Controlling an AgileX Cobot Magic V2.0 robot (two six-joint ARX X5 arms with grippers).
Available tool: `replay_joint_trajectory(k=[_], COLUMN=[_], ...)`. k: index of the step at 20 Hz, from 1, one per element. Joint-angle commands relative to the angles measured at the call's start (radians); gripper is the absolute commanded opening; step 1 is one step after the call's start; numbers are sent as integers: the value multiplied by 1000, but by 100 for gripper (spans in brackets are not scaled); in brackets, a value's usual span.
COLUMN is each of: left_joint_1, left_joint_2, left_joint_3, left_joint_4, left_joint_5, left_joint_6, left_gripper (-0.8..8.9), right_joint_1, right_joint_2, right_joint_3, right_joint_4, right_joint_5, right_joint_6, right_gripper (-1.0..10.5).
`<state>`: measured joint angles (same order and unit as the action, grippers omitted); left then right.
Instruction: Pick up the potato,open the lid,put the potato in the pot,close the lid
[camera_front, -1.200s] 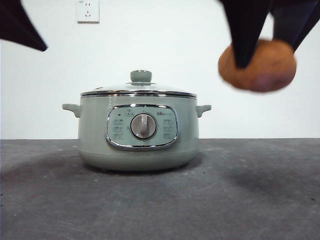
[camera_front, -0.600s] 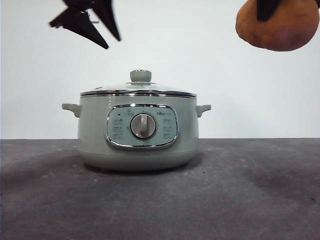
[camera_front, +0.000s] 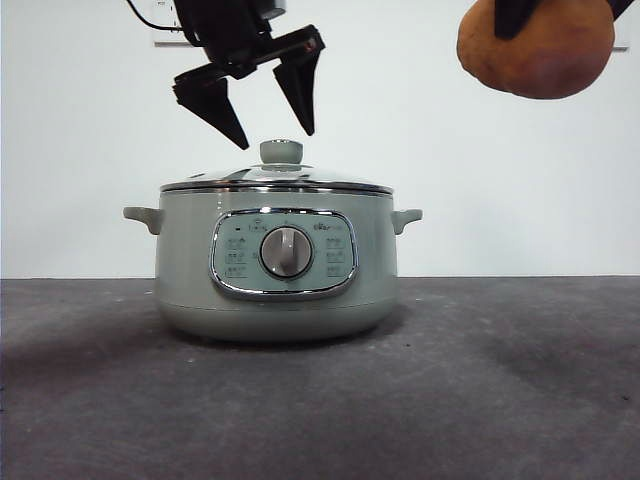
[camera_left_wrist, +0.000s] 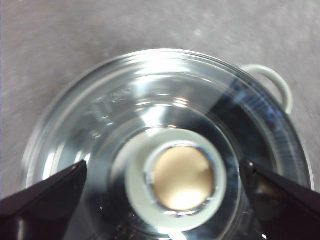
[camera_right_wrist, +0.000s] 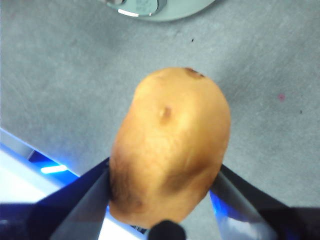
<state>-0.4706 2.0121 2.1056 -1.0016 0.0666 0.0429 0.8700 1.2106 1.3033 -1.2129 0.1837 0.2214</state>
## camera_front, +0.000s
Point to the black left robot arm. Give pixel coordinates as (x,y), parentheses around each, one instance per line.
(220,30)

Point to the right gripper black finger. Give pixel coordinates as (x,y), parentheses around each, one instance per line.
(510,17)
(622,4)

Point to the pale green electric pot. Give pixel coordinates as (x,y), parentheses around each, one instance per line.
(280,310)

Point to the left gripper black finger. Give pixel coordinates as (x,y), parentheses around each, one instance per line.
(300,90)
(215,107)

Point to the white wall socket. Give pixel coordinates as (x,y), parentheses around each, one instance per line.
(162,37)
(622,35)

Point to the glass lid with green knob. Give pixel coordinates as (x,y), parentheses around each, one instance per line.
(280,150)

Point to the brown potato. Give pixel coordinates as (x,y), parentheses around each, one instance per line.
(550,60)

